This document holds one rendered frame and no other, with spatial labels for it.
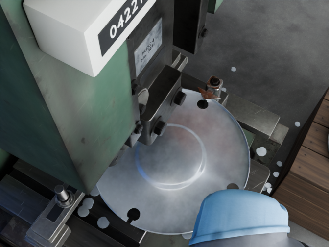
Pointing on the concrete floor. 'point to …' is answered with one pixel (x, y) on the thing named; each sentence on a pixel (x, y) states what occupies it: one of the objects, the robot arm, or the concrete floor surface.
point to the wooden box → (308, 174)
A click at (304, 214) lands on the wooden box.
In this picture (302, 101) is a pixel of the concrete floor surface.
